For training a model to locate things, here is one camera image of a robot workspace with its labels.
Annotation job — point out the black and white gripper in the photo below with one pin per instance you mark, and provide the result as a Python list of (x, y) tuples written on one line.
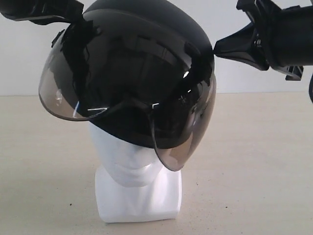
[(81, 42)]

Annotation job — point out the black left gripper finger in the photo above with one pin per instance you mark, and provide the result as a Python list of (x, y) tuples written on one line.
[(199, 72)]

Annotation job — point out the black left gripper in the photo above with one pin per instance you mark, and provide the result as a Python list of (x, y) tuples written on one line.
[(279, 38)]

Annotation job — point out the black helmet with tinted visor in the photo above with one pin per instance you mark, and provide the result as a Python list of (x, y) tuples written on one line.
[(135, 97)]

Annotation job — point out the white mannequin head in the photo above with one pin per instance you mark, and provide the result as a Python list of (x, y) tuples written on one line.
[(131, 184)]

